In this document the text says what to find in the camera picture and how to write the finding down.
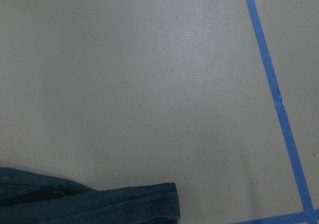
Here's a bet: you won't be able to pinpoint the black graphic t-shirt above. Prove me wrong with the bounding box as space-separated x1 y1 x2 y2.
0 167 180 224

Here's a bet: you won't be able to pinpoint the blue tape grid lines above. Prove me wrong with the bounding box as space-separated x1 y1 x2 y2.
243 0 319 224

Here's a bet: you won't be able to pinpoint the brown paper table cover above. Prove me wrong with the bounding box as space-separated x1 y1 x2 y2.
0 0 319 224

